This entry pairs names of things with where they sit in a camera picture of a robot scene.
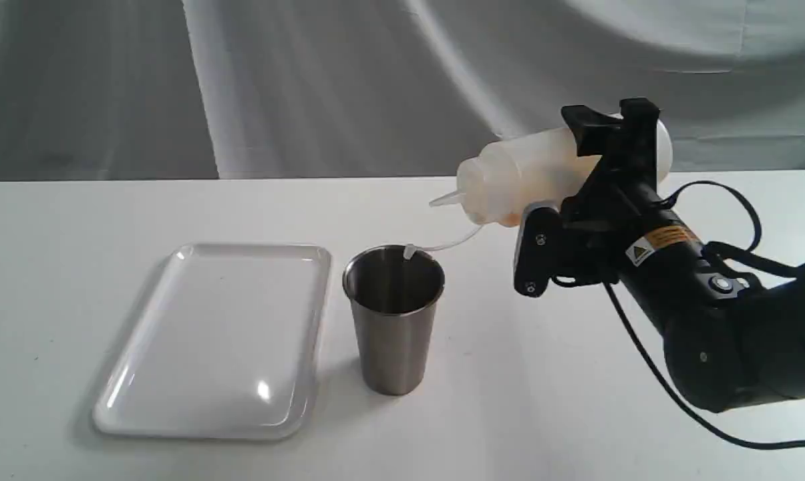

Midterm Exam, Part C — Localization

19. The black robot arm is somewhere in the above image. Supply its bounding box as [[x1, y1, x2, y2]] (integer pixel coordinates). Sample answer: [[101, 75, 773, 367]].
[[560, 98, 805, 413]]

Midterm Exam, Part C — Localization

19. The stainless steel cup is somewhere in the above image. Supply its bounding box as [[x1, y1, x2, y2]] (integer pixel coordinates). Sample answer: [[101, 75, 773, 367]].
[[342, 245, 446, 396]]

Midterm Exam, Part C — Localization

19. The translucent squeeze bottle amber liquid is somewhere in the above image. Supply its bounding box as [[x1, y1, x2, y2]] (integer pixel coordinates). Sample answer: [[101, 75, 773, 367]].
[[403, 115, 673, 261]]

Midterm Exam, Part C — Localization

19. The white plastic tray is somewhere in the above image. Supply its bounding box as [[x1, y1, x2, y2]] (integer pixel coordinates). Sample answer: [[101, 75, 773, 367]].
[[92, 243, 332, 442]]

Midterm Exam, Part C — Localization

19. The black cable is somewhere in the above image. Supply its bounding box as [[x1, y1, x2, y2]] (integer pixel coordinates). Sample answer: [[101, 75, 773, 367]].
[[550, 180, 805, 450]]

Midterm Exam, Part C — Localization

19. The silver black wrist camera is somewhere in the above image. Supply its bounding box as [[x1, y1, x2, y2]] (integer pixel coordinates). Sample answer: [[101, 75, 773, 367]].
[[513, 201, 564, 298]]

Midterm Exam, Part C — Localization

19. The grey fabric backdrop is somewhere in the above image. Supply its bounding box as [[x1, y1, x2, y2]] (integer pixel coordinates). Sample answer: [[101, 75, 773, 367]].
[[0, 1, 805, 182]]

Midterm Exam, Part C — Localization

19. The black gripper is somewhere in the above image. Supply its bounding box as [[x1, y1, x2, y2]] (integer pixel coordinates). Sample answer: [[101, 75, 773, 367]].
[[554, 98, 670, 285]]

